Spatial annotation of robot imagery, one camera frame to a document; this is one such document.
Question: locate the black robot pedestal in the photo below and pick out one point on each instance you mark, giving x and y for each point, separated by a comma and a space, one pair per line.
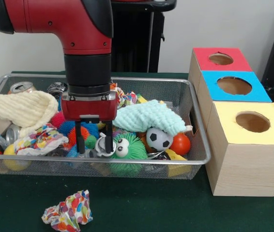
137, 43

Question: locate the yellow cheese wedge toy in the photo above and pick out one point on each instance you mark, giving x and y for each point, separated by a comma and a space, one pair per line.
175, 157

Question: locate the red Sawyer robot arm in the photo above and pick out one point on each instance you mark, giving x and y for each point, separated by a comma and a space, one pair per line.
54, 19

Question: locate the grey robot toy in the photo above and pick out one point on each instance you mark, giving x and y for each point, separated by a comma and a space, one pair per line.
100, 152

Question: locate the blue spiky ball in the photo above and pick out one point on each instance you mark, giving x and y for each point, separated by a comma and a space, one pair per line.
67, 127

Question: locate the orange spiky ball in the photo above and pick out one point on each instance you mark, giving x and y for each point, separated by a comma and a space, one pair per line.
86, 132

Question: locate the crushed silver can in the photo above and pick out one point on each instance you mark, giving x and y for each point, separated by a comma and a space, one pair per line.
22, 87

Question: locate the wooden box with three holes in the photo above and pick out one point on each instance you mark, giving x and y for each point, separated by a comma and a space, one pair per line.
246, 159

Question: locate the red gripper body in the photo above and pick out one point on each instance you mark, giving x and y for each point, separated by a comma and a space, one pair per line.
88, 108

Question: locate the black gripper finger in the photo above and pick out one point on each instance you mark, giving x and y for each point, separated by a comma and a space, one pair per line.
109, 137
80, 137

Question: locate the mint green waffle cloth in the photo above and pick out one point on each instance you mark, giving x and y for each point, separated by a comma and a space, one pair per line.
146, 116

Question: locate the black and white soccer ball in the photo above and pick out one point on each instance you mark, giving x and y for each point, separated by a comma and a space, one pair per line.
159, 139

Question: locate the red ball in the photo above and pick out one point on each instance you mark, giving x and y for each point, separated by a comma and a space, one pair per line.
181, 143

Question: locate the cream waffle cloth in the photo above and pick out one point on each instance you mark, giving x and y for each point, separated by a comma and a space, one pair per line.
16, 108

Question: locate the green fuzzy toy with eyes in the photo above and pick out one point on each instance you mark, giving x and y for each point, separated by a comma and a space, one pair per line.
133, 149

